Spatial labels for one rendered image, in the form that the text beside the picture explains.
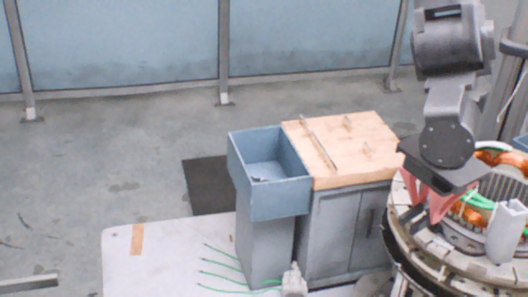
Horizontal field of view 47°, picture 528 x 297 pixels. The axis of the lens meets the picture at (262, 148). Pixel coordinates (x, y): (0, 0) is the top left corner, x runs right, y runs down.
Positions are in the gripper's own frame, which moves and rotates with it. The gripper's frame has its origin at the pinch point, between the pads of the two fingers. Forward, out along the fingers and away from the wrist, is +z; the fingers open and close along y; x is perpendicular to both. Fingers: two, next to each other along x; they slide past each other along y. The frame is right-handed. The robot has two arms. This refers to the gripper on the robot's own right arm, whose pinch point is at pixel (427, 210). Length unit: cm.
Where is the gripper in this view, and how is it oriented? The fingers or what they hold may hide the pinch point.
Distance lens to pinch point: 82.8
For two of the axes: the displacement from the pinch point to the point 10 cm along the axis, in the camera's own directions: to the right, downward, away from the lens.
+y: 5.7, 5.1, -6.4
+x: 8.2, -3.0, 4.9
